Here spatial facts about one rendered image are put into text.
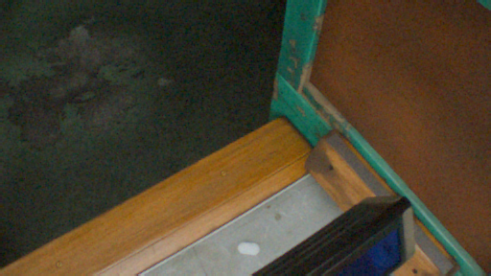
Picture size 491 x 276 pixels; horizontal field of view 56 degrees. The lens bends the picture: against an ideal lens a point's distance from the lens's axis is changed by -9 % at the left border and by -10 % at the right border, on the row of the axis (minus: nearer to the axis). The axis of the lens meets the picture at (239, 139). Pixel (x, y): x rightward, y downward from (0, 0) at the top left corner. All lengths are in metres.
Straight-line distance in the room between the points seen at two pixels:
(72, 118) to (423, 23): 1.54
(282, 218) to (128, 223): 0.26
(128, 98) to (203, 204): 1.18
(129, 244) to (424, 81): 0.50
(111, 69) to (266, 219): 1.35
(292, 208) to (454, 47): 0.42
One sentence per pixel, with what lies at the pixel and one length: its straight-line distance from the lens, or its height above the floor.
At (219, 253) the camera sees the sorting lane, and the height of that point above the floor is 0.74.
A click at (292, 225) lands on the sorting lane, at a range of 0.84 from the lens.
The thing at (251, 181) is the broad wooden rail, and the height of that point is 0.76.
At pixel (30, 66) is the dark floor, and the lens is 2.18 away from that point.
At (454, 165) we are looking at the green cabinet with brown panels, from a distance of 0.68.
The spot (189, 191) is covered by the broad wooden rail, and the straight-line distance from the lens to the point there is 0.83.
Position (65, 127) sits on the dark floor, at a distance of 1.92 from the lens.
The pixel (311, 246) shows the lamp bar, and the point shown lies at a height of 1.08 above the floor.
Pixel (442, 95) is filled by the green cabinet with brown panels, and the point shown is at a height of 1.06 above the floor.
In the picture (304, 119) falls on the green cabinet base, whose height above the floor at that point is 0.80.
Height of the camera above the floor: 1.50
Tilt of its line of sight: 55 degrees down
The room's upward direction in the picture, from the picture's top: 5 degrees clockwise
